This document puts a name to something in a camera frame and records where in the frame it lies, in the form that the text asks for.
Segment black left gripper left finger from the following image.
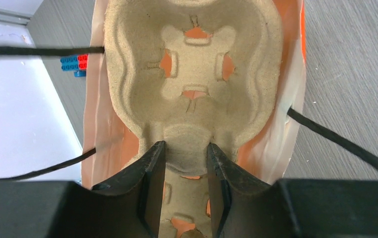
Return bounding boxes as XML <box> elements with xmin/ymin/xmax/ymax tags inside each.
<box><xmin>0</xmin><ymin>141</ymin><xmax>166</xmax><ymax>238</ymax></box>

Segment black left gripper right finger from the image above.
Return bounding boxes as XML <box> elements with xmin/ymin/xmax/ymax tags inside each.
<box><xmin>207</xmin><ymin>143</ymin><xmax>378</xmax><ymax>238</ymax></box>

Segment orange paper takeout bag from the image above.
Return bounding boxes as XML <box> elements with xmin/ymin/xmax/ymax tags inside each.
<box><xmin>0</xmin><ymin>0</ymin><xmax>378</xmax><ymax>238</ymax></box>

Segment blue red toy blocks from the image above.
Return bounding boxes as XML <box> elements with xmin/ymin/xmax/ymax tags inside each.
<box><xmin>60</xmin><ymin>54</ymin><xmax>88</xmax><ymax>77</ymax></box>

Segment single brown cup carrier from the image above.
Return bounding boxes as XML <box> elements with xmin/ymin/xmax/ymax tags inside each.
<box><xmin>104</xmin><ymin>0</ymin><xmax>283</xmax><ymax>238</ymax></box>

